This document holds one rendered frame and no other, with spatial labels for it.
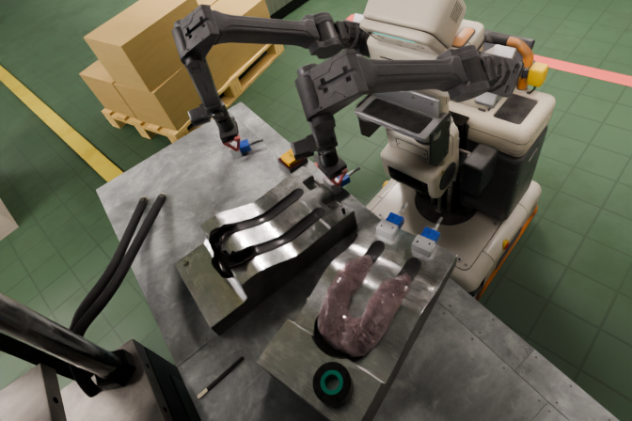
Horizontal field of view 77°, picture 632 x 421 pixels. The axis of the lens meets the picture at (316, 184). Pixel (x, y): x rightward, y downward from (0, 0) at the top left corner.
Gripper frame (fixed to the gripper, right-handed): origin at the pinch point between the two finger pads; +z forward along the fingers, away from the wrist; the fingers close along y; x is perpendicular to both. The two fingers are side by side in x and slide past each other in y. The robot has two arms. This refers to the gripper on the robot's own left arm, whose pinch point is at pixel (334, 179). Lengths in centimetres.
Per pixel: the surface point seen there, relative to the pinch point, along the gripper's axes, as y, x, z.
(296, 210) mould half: 5.9, -16.7, -4.1
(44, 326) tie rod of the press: 14, -79, -26
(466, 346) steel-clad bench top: 61, -3, 4
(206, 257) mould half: 1.1, -46.7, -1.3
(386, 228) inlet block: 27.9, -0.3, -4.0
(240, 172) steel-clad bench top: -30.6, -23.3, 5.0
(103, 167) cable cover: -195, -97, 85
